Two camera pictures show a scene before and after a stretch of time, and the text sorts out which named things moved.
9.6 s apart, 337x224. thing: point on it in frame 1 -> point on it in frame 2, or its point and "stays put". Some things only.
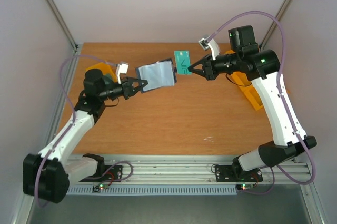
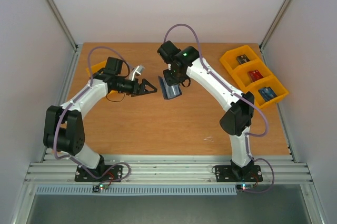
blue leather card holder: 158,74 -> 169,91
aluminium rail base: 188,169 stays put
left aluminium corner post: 55,9 stays put
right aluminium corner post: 286,4 stays put
